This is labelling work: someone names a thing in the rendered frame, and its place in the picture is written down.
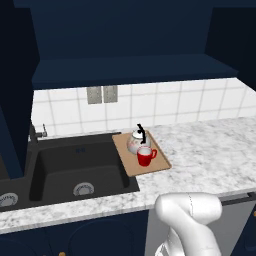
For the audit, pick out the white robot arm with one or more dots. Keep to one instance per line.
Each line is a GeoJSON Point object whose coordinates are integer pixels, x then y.
{"type": "Point", "coordinates": [190, 216]}

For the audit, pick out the red mug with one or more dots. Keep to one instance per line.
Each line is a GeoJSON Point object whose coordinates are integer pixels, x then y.
{"type": "Point", "coordinates": [144, 158]}

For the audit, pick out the brown wooden tray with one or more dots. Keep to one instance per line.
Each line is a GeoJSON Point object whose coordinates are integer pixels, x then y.
{"type": "Point", "coordinates": [156, 161]}

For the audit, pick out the dark blue base cabinet door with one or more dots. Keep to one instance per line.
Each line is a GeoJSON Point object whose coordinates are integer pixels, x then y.
{"type": "Point", "coordinates": [100, 235]}
{"type": "Point", "coordinates": [21, 243]}

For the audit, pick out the dark blue base cabinet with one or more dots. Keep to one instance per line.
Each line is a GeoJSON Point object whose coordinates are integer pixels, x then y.
{"type": "Point", "coordinates": [246, 238]}

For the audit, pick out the black kitchen sink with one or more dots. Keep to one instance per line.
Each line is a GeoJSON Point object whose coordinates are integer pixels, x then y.
{"type": "Point", "coordinates": [66, 170]}

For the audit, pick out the black sink tap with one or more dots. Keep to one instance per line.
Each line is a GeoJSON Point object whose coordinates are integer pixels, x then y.
{"type": "Point", "coordinates": [35, 134]}

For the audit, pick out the grey dishwasher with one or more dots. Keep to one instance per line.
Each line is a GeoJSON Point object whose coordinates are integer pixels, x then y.
{"type": "Point", "coordinates": [233, 226]}

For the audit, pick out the grey wall socket plate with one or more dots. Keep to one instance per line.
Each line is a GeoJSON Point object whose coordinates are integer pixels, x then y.
{"type": "Point", "coordinates": [94, 95]}
{"type": "Point", "coordinates": [110, 93]}

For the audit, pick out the dark blue wall cabinet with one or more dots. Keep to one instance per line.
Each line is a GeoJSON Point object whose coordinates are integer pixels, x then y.
{"type": "Point", "coordinates": [126, 43]}

